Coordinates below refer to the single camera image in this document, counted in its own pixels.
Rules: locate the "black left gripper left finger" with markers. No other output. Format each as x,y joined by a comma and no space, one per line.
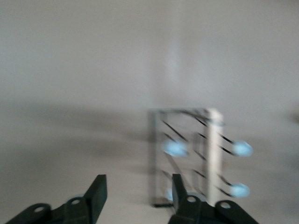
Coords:
95,198

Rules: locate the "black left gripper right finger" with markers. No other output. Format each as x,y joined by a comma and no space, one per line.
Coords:
187,210

